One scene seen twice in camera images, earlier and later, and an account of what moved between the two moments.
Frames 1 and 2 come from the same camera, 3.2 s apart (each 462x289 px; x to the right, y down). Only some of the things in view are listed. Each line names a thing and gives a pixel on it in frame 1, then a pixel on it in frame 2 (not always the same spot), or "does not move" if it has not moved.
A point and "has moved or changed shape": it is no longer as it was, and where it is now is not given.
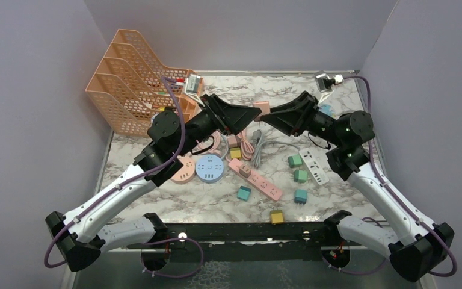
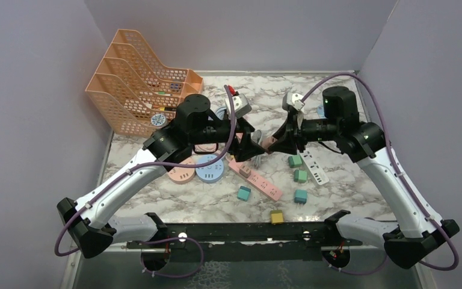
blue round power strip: (209, 168) does not move
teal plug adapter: (243, 192) does not move
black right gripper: (294, 116) to (290, 138)
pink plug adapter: (264, 106) has moved or changed shape
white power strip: (314, 166) does not move
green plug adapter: (294, 161) does not move
